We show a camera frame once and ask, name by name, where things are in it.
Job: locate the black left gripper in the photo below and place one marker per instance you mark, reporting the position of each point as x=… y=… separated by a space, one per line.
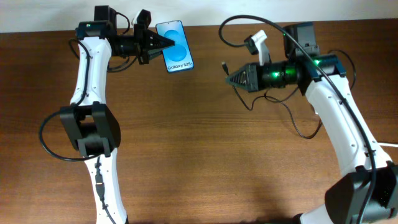
x=143 y=40

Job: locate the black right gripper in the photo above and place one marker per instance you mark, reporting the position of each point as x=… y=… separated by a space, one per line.
x=255 y=77

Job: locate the blue Samsung smartphone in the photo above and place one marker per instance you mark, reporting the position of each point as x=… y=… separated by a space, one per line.
x=178 y=57

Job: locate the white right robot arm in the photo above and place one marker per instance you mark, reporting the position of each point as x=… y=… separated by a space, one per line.
x=367 y=190

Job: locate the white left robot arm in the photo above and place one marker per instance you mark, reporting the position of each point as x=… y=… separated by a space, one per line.
x=90 y=125

